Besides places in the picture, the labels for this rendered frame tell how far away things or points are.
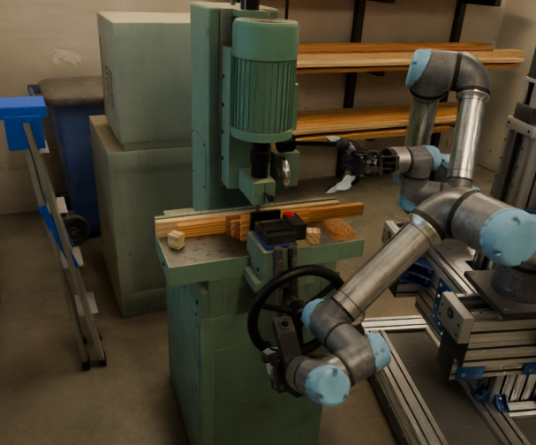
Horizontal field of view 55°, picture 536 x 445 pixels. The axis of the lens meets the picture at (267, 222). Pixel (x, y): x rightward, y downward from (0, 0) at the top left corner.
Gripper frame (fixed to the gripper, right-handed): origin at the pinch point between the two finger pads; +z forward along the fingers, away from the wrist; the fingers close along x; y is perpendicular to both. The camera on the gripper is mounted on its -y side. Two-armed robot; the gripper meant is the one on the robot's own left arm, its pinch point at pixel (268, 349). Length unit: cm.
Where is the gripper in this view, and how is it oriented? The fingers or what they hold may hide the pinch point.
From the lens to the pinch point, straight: 134.8
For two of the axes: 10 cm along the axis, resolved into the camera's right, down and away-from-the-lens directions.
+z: -3.3, 0.8, 9.4
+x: 9.3, -1.2, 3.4
